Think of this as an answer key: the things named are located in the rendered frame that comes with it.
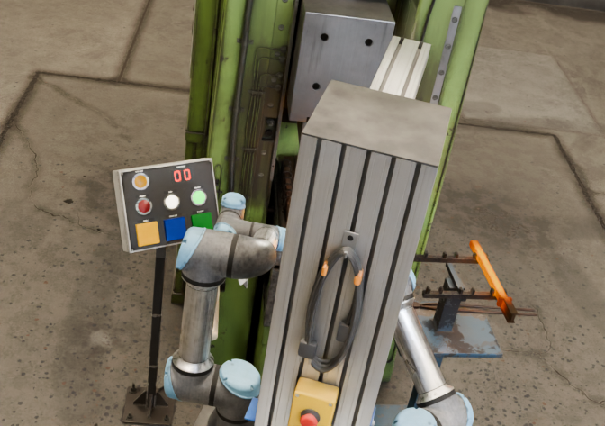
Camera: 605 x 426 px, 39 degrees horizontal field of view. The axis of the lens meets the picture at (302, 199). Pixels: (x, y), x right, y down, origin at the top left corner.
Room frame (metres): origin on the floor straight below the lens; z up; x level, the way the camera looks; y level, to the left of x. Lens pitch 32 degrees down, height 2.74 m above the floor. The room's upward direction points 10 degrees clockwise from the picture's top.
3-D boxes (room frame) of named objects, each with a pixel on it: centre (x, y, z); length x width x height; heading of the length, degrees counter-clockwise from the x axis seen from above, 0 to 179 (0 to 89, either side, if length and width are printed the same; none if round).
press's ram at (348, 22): (2.89, -0.07, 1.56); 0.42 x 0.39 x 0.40; 9
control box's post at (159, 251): (2.51, 0.48, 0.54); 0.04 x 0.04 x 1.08; 9
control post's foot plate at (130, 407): (2.51, 0.49, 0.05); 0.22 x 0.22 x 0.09; 9
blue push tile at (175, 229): (2.40, 0.42, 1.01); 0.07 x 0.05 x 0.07; 124
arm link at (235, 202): (2.23, 0.21, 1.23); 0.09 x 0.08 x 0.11; 179
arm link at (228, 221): (2.13, 0.20, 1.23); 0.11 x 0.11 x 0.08; 89
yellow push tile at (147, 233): (2.35, 0.50, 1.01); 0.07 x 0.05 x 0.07; 124
